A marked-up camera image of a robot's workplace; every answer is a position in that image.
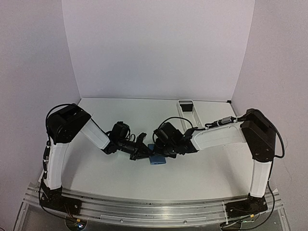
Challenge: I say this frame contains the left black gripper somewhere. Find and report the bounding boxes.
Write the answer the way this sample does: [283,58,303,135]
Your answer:
[117,139,154,161]

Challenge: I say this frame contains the blue card holder wallet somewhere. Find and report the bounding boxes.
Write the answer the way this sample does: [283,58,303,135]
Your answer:
[149,154,167,165]

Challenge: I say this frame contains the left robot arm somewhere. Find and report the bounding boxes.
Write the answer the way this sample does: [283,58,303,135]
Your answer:
[43,103,154,190]

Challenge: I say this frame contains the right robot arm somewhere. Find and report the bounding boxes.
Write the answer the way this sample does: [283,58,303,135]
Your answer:
[153,108,285,198]

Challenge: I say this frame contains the white plastic tray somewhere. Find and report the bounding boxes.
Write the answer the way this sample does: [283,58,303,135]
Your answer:
[177,100,203,131]

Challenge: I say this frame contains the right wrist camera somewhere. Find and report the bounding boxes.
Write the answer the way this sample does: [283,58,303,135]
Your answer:
[154,128,168,143]

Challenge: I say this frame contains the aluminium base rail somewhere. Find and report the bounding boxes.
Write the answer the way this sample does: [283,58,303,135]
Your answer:
[14,183,290,231]

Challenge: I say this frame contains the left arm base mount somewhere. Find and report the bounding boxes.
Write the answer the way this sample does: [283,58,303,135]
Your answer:
[39,181,82,215]

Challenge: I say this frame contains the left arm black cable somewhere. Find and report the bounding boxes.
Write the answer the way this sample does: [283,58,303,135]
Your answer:
[35,185,70,218]

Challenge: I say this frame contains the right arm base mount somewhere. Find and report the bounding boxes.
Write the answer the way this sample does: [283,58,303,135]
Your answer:
[225,188,268,218]

